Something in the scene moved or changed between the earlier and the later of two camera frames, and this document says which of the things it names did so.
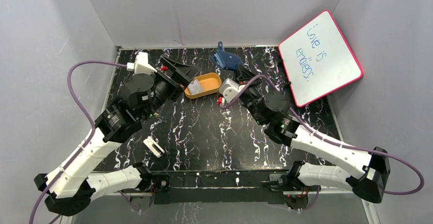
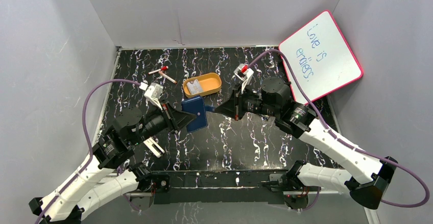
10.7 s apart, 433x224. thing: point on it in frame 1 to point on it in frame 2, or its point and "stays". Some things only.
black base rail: [190, 186] stays
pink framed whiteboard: [318, 60] stays
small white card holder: [155, 149] stays
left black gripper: [173, 80] to [170, 117]
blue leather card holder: [225, 59] to [195, 105]
